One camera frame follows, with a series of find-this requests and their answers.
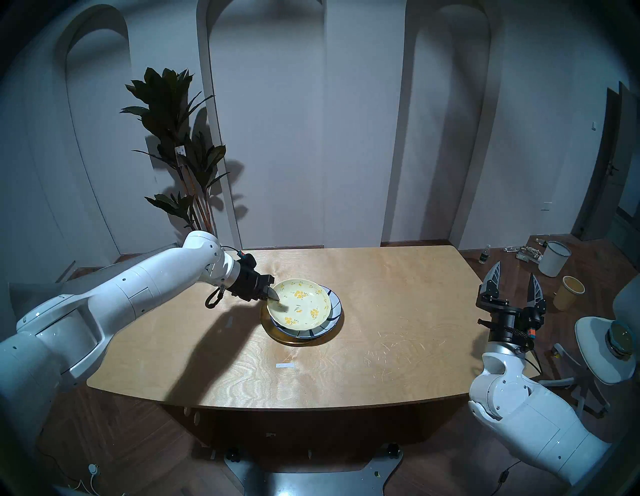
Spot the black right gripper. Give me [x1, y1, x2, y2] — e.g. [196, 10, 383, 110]
[475, 261, 547, 351]

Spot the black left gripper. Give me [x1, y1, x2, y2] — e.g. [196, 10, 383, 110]
[231, 253, 281, 302]

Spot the yellow floral ceramic plate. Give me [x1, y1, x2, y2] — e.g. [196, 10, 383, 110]
[266, 278, 334, 331]

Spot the white plate with blue stripes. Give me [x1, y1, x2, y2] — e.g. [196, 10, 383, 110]
[270, 285, 343, 337]

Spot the pile of small floor clutter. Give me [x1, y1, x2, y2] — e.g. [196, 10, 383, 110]
[504, 239, 547, 265]

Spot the white bucket with dark rim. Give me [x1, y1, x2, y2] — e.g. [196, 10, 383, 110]
[538, 241, 572, 278]

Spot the gold metal plate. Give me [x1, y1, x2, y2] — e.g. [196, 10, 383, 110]
[260, 300, 345, 347]

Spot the tan paper cup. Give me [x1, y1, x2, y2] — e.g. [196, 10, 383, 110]
[552, 275, 586, 313]

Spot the white office chair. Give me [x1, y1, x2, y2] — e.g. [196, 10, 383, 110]
[540, 274, 640, 418]

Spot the glass bowl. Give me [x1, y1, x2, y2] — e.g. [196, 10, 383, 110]
[605, 320, 638, 361]

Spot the dark door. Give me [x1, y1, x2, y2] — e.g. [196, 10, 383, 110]
[572, 81, 640, 242]

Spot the tall green leafy plant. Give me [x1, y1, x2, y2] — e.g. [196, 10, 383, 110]
[120, 67, 231, 236]

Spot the rolled grey mat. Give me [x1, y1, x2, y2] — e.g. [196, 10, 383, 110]
[9, 243, 181, 321]

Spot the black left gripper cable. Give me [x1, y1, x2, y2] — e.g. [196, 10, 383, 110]
[204, 245, 246, 310]

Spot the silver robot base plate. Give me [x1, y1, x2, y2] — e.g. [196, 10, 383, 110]
[225, 442, 403, 496]

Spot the black floor cable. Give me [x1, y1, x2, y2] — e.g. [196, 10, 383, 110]
[495, 457, 526, 493]

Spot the white plug with cable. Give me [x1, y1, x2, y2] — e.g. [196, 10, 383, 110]
[60, 462, 103, 496]

